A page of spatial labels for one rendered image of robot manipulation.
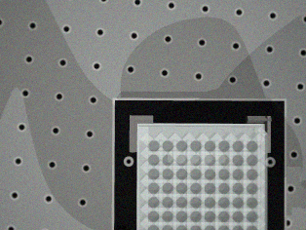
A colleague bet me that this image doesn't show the clear well plate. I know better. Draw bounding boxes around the clear well plate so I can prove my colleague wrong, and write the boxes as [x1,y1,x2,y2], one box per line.
[136,123,267,230]

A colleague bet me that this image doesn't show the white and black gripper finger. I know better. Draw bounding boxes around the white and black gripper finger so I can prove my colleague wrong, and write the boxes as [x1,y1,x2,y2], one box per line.
[116,225,132,230]

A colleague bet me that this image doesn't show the grey perforated base plate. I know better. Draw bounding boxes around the grey perforated base plate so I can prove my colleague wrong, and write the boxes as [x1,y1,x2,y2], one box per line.
[0,0,306,230]

